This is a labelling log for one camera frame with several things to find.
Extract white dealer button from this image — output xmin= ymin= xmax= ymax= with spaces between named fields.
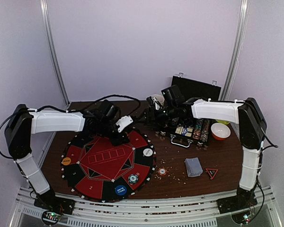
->
xmin=142 ymin=148 xmax=154 ymax=157

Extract orange big blind button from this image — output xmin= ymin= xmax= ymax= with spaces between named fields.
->
xmin=61 ymin=157 xmax=71 ymax=166

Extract grey playing card deck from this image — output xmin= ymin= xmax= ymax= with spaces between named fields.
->
xmin=185 ymin=157 xmax=203 ymax=177

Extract orange white chip stack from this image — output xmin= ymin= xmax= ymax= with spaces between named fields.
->
xmin=158 ymin=167 xmax=167 ymax=176

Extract green white chip stack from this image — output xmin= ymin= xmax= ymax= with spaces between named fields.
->
xmin=128 ymin=174 xmax=139 ymax=184

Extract blue small blind button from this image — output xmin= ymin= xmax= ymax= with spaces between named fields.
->
xmin=115 ymin=185 xmax=127 ymax=196

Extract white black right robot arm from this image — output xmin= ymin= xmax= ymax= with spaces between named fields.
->
xmin=146 ymin=85 xmax=267 ymax=209

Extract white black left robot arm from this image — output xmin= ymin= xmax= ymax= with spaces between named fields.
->
xmin=2 ymin=100 xmax=133 ymax=210

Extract blue card box in case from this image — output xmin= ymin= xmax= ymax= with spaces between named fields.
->
xmin=180 ymin=126 xmax=194 ymax=137

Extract black poker chip case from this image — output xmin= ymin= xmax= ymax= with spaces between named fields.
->
xmin=158 ymin=76 xmax=221 ymax=148

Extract poker chip row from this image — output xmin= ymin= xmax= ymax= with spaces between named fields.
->
xmin=192 ymin=119 xmax=204 ymax=140
xmin=200 ymin=119 xmax=210 ymax=142

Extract poker chip row far right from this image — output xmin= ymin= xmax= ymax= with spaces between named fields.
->
xmin=200 ymin=119 xmax=210 ymax=142

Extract green plastic bowl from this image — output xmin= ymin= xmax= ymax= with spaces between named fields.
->
xmin=216 ymin=120 xmax=230 ymax=125

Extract round red black poker mat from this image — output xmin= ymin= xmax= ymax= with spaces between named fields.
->
xmin=61 ymin=127 xmax=156 ymax=202

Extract white orange bowl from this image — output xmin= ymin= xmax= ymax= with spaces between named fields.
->
xmin=211 ymin=123 xmax=231 ymax=140

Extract black red triangular token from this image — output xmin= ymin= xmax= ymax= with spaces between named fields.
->
xmin=205 ymin=168 xmax=218 ymax=180

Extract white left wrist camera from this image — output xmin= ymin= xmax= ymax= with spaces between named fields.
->
xmin=115 ymin=115 xmax=133 ymax=133

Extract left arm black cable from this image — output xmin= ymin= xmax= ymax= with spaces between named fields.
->
xmin=0 ymin=94 xmax=142 ymax=159

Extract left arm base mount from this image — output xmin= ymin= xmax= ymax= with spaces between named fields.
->
xmin=34 ymin=188 xmax=75 ymax=215

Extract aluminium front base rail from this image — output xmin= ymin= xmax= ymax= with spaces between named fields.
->
xmin=14 ymin=185 xmax=284 ymax=227

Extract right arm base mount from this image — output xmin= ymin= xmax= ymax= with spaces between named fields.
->
xmin=216 ymin=193 xmax=258 ymax=214

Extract right aluminium frame post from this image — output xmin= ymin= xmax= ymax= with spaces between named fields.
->
xmin=220 ymin=0 xmax=249 ymax=101

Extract aluminium corner frame post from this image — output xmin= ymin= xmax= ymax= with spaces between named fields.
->
xmin=40 ymin=0 xmax=70 ymax=106

